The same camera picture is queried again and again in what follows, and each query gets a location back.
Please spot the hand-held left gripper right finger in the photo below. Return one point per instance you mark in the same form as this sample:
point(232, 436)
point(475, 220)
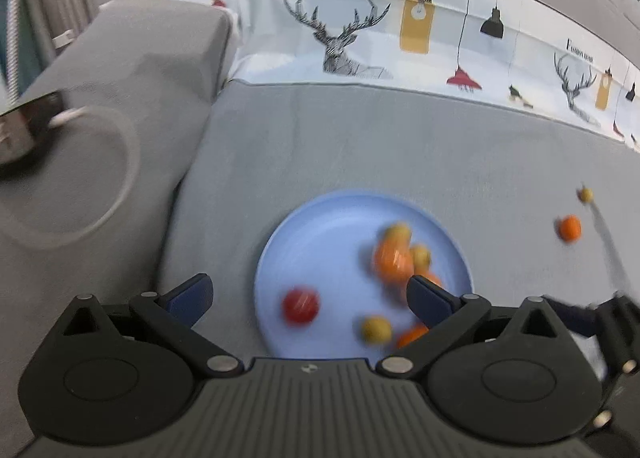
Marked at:
point(427, 298)

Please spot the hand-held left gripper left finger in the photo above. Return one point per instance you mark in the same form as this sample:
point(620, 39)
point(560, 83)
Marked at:
point(192, 295)

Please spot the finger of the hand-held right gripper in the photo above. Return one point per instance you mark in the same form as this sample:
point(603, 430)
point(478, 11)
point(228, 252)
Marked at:
point(575, 319)

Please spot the orange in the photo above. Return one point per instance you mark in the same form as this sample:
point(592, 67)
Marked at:
point(392, 263)
point(411, 336)
point(569, 228)
point(434, 279)

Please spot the red fruit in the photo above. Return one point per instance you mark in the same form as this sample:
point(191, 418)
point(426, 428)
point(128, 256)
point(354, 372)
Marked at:
point(300, 305)

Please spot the blue plate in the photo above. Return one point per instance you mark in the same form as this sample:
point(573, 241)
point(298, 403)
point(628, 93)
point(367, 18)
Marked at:
point(325, 248)

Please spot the small yellow fruit with stem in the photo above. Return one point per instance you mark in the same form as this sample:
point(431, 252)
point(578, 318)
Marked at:
point(585, 194)

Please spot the black glossy phone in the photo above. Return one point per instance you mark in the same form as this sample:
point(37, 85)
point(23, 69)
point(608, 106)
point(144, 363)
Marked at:
point(25, 128)

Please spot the white printed cloth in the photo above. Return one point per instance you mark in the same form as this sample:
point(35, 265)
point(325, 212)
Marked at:
point(450, 38)

